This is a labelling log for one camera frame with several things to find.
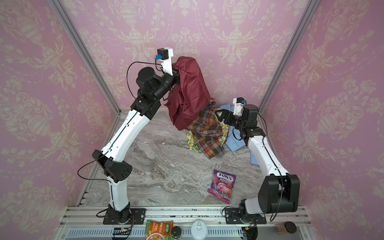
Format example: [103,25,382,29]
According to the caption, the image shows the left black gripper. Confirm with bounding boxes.
[150,58,186,102]

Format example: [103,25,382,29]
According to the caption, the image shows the red plaid flannel shirt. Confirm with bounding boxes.
[186,99,230,159]

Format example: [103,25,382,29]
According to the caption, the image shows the maroon cloth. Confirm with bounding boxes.
[165,57,211,131]

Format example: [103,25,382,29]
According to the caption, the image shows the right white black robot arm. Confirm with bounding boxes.
[215,103,300,224]

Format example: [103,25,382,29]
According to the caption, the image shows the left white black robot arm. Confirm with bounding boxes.
[92,67,180,224]

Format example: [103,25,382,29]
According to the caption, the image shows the light blue cloth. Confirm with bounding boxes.
[218,103,261,166]

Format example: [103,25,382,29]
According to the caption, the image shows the yellow floral cloth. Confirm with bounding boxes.
[186,124,230,159]

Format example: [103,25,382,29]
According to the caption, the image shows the purple Fox's candy bag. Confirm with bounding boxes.
[208,170,237,205]

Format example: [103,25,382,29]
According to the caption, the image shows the white round lidded container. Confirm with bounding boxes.
[191,220,208,240]

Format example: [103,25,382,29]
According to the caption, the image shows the black round object bottom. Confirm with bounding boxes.
[242,226,259,240]

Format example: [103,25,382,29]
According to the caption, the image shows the small black round cap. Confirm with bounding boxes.
[171,226,183,240]

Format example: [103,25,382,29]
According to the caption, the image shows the brown jar with black lid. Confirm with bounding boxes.
[276,221,298,235]

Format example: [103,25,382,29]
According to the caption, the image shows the orange green snack packet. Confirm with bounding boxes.
[145,220,174,240]

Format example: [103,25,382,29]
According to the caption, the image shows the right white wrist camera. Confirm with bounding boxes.
[233,97,246,116]

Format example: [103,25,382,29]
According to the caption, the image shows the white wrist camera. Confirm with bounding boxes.
[156,47,174,76]
[233,97,246,116]

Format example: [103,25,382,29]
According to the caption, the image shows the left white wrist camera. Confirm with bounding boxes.
[156,47,174,76]

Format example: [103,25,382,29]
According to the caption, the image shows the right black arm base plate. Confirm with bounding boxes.
[222,207,267,225]

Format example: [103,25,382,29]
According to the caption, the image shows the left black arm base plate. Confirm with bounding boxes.
[103,208,147,226]

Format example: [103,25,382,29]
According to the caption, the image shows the aluminium front frame rail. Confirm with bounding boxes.
[61,205,310,227]

